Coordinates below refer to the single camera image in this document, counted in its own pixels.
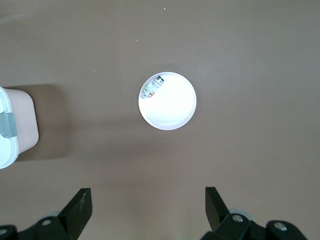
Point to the green and silver switch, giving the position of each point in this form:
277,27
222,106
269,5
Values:
152,88

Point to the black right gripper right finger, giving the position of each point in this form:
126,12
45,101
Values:
220,217

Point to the grey box latch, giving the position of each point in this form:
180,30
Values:
7,125

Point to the white lidded storage box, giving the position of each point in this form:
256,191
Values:
23,117

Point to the pink round plate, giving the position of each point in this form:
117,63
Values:
172,107

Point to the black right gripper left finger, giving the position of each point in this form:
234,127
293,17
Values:
77,215

